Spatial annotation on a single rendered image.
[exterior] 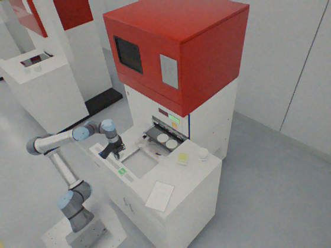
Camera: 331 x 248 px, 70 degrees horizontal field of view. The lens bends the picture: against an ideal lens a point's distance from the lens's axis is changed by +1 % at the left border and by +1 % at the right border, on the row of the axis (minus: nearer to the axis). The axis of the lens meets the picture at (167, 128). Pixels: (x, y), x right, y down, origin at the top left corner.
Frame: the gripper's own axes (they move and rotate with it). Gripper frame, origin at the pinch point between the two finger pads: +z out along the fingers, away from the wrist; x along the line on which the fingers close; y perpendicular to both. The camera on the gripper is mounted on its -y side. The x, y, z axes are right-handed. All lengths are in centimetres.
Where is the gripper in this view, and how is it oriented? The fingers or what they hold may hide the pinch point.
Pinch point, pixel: (117, 160)
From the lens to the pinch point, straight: 173.1
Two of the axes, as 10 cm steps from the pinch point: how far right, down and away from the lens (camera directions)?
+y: 7.0, -5.3, 4.8
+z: 0.7, 7.2, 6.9
